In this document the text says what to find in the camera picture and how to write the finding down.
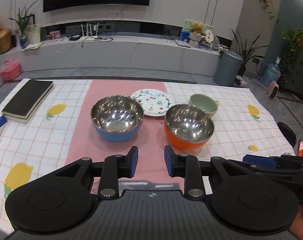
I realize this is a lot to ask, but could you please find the orange steel bowl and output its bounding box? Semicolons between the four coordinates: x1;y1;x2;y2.
165;104;215;150

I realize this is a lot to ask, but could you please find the blue steel bowl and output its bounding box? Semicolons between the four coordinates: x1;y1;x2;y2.
91;95;144;142

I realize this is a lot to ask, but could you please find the green ceramic bowl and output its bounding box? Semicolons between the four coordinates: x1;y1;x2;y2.
189;94;218;118

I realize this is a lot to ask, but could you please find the white painted fruit plate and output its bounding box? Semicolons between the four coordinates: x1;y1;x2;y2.
130;89;173;117

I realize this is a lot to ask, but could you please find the person's right hand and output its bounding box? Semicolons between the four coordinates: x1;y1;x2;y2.
290;205;303;239

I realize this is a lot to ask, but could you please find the pink restaurant placemat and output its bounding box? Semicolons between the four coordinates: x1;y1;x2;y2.
65;80;184;189

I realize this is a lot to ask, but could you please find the checked lemon tablecloth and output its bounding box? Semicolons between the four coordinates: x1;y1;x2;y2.
0;80;294;234

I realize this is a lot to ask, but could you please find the pink small heater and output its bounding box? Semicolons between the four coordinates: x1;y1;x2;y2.
266;81;279;99

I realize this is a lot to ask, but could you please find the water bottle jug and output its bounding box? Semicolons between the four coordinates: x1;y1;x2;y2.
261;57;281;86

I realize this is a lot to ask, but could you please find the grey trash bin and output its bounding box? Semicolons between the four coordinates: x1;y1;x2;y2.
214;50;243;87

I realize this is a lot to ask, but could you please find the black notebook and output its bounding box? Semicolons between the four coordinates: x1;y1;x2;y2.
2;80;53;124

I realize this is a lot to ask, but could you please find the grey tv bench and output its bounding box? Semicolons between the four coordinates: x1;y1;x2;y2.
0;35;220;76

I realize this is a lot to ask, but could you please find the floor potted plant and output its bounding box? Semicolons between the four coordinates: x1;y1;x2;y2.
231;29;269;77

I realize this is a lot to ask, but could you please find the white router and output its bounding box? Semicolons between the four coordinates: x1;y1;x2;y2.
79;23;99;41

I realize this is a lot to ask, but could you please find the teddy bear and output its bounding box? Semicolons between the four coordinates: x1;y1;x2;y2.
191;22;204;35

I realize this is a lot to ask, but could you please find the pink storage box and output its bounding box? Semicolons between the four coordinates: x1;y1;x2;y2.
0;60;21;81

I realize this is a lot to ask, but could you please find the gold vase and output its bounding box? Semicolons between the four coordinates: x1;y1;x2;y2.
0;28;12;54

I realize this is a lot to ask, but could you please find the blue vase with plant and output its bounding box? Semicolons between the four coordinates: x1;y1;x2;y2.
9;0;38;49

